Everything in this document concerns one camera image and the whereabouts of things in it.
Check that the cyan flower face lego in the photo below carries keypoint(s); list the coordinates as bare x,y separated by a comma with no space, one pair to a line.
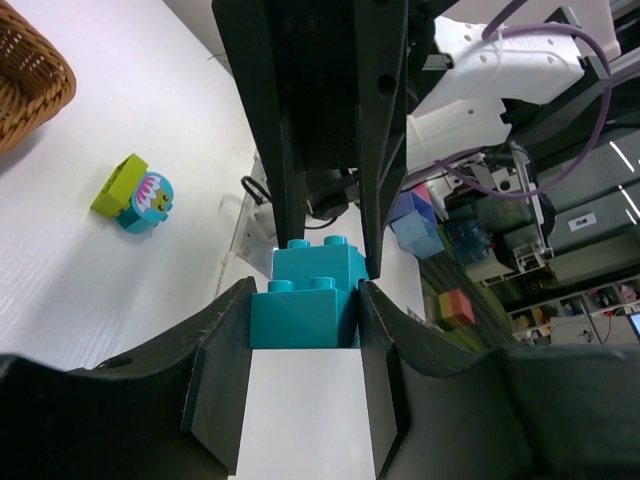
149,205

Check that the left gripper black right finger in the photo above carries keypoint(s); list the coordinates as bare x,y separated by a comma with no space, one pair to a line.
437,411

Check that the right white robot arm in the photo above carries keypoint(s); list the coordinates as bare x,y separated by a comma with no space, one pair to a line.
483,85

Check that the lime long lego brick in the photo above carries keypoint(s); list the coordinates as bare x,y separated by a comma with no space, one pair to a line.
115,195

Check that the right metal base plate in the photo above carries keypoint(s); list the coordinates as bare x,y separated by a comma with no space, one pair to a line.
255,238

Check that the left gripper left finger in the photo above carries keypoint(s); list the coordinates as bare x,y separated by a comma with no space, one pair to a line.
171,408

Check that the cyan lego cluster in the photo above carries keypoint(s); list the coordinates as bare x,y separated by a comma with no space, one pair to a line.
311,300

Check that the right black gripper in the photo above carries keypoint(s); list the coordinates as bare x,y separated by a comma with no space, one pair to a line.
323,85

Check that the brown wicker divided basket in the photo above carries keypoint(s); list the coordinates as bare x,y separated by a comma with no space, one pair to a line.
36,80

